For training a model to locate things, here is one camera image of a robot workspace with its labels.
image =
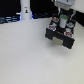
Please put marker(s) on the blue-lidded kcup in holder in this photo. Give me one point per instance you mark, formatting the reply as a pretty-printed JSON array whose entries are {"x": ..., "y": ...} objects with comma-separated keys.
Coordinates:
[{"x": 70, "y": 24}]

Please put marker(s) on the green and white kcup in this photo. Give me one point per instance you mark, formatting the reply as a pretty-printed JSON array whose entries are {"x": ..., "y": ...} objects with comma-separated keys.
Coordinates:
[{"x": 63, "y": 20}]

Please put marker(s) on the dark keyboard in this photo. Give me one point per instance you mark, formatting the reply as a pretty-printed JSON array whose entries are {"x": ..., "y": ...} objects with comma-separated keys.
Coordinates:
[{"x": 9, "y": 19}]

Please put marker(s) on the red-lidded kcup front right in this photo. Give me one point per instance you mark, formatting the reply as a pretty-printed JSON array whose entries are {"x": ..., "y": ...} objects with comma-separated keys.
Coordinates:
[{"x": 69, "y": 34}]

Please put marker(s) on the kcup in holder left front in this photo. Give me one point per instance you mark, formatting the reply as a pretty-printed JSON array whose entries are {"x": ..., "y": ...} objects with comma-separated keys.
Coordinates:
[{"x": 51, "y": 27}]

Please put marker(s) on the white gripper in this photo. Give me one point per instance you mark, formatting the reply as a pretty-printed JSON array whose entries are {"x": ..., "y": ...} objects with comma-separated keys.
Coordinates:
[{"x": 64, "y": 4}]

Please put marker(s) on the black kcup holder drawer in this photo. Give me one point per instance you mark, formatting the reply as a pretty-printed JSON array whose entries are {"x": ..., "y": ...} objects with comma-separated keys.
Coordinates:
[{"x": 58, "y": 35}]

